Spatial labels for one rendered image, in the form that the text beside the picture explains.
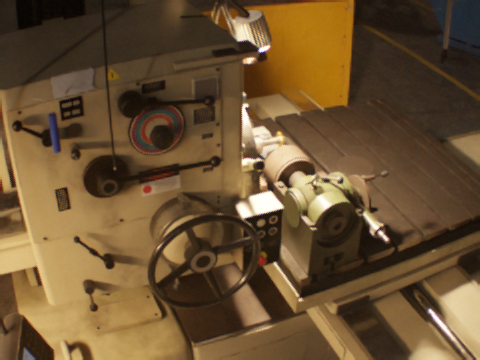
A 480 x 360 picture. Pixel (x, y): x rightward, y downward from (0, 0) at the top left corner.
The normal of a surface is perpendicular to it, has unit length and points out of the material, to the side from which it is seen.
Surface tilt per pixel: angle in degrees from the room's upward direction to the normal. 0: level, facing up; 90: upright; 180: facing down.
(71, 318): 0
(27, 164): 90
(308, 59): 90
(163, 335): 0
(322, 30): 90
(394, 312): 0
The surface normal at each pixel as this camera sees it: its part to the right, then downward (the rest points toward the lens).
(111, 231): 0.39, 0.53
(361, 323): 0.00, -0.82
